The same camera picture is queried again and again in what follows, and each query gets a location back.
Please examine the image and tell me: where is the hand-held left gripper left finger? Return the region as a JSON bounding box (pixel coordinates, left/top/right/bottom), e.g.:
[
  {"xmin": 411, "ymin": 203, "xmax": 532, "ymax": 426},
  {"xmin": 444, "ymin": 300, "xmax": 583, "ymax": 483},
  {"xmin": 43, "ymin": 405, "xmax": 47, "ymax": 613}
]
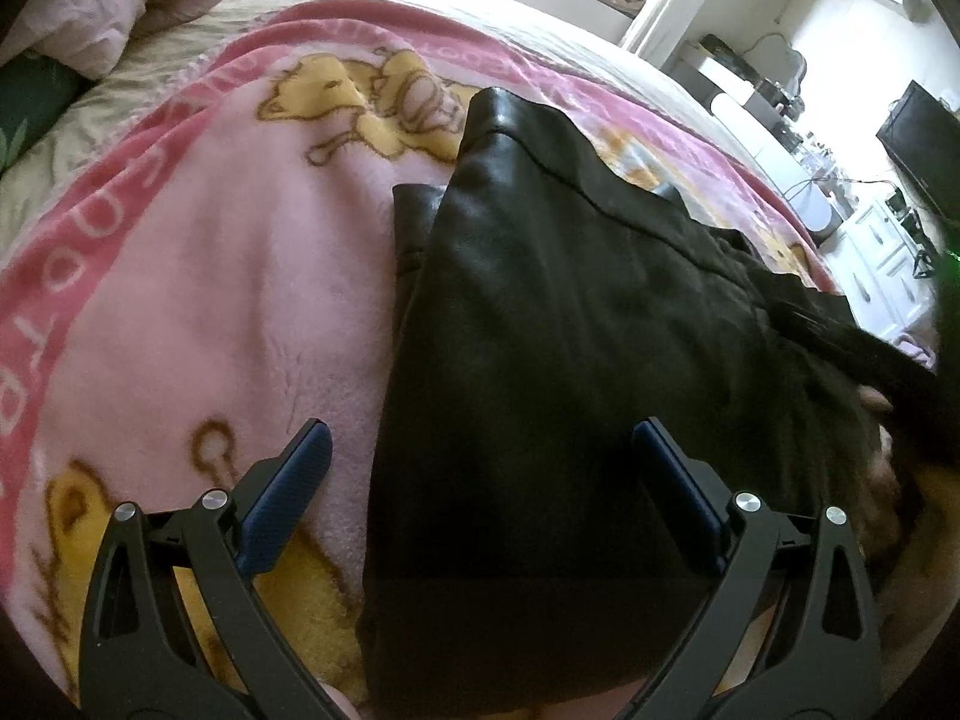
[{"xmin": 79, "ymin": 418, "xmax": 362, "ymax": 720}]

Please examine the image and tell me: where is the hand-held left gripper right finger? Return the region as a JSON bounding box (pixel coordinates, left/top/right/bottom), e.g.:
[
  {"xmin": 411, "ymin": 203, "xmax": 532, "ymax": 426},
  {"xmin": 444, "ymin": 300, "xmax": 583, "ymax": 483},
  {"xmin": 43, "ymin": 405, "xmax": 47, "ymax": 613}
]
[{"xmin": 622, "ymin": 416, "xmax": 884, "ymax": 720}]

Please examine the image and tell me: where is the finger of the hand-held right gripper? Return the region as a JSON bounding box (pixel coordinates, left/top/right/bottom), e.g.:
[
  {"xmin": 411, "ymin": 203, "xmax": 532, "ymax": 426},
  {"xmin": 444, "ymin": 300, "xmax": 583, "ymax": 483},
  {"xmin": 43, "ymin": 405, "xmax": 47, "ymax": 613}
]
[{"xmin": 765, "ymin": 298, "xmax": 905, "ymax": 395}]

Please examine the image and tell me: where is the black leather jacket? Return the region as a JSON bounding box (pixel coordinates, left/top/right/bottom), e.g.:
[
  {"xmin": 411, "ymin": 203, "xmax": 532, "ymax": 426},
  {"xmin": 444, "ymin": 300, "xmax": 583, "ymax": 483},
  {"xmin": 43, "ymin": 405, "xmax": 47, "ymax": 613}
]
[{"xmin": 356, "ymin": 86, "xmax": 908, "ymax": 713}]

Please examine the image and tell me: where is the person's right hand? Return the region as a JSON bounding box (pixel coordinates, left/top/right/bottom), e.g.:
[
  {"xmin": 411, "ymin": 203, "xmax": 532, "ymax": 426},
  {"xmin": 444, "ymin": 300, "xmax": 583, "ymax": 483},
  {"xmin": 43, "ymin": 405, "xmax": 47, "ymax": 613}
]
[{"xmin": 853, "ymin": 385, "xmax": 929, "ymax": 550}]

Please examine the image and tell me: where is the purple cloth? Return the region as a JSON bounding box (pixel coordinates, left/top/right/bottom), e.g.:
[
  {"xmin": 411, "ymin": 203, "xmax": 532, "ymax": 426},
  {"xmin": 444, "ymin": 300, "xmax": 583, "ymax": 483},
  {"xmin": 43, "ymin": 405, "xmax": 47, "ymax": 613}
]
[{"xmin": 896, "ymin": 330, "xmax": 940, "ymax": 374}]

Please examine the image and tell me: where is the white drawer cabinet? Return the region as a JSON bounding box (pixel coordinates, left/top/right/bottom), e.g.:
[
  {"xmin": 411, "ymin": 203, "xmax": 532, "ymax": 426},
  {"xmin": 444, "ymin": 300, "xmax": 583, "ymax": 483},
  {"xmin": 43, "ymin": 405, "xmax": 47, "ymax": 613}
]
[{"xmin": 821, "ymin": 199, "xmax": 946, "ymax": 344}]

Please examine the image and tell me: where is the white round appliance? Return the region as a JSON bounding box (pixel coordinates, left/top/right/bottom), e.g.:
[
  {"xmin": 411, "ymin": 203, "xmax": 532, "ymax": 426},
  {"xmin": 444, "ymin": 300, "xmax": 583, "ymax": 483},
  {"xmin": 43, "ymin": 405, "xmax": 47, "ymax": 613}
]
[{"xmin": 780, "ymin": 176, "xmax": 846, "ymax": 242}]

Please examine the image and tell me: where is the pink printed blanket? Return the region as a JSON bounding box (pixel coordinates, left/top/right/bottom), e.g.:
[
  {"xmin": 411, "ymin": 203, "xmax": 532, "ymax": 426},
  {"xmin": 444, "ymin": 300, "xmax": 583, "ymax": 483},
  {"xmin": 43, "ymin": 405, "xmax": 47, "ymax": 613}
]
[{"xmin": 0, "ymin": 0, "xmax": 856, "ymax": 720}]

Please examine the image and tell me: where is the black television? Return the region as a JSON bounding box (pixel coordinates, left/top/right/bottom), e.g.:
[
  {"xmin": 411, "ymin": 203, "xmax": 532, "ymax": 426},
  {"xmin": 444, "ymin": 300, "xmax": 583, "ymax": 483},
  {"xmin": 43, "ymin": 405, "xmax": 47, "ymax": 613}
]
[{"xmin": 876, "ymin": 80, "xmax": 960, "ymax": 220}]

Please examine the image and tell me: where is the cluttered white shelf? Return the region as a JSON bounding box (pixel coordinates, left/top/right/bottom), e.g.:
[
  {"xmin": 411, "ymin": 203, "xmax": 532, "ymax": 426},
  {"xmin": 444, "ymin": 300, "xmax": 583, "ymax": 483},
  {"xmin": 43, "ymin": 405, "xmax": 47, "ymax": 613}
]
[{"xmin": 671, "ymin": 34, "xmax": 809, "ymax": 137}]

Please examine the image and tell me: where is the dark green pillow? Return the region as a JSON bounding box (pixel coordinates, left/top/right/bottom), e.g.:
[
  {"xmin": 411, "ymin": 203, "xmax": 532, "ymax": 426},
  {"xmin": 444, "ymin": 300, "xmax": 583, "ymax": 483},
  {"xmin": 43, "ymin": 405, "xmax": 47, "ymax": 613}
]
[{"xmin": 0, "ymin": 56, "xmax": 89, "ymax": 175}]

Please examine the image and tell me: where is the beige bedspread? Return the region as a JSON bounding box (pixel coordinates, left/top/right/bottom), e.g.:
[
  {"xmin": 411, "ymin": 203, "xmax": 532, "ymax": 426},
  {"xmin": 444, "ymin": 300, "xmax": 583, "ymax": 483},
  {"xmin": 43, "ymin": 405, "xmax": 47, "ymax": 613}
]
[{"xmin": 0, "ymin": 0, "xmax": 818, "ymax": 241}]

